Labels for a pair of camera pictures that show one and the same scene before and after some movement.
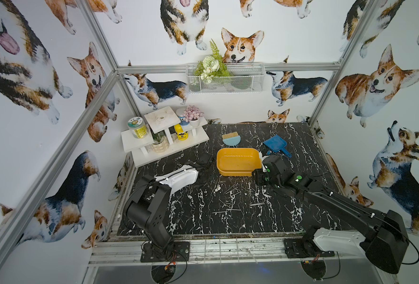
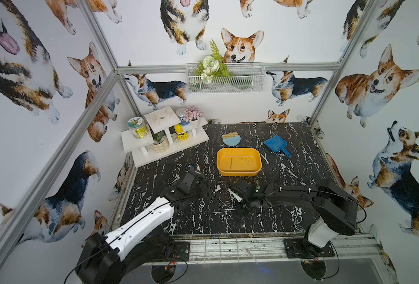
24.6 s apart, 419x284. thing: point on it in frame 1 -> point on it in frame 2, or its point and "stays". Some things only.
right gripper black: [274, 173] -> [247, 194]
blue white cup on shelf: [183, 121] stays
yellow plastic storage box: [238, 161] stays
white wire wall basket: [245, 78] stays
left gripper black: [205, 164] -> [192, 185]
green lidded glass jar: [138, 127] stays
